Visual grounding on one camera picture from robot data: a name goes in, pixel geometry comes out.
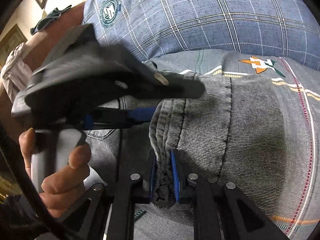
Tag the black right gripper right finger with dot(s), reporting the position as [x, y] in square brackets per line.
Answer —
[220, 211]

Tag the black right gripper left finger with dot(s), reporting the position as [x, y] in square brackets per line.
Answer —
[106, 213]

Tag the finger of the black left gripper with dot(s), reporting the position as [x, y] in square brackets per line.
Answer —
[110, 118]

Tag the grey denim pants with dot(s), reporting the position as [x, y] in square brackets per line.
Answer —
[110, 146]

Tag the green cloth on sofa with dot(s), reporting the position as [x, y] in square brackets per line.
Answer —
[47, 20]

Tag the blue plaid sofa back cushion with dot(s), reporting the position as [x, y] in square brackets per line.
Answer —
[150, 28]

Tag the grey patterned sofa seat cover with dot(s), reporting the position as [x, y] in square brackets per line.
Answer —
[295, 129]

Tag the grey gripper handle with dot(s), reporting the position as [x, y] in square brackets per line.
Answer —
[52, 152]

